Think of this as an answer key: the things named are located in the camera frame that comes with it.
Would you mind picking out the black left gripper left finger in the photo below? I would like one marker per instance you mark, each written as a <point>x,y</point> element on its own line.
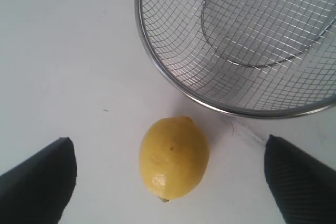
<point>39,189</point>

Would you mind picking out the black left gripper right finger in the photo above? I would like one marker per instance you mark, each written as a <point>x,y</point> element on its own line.
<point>302,186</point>

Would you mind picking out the yellow lemon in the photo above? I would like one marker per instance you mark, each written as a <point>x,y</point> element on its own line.
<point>173,157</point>

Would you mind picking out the oval wire mesh basket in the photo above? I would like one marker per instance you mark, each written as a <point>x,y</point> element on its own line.
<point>263,59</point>

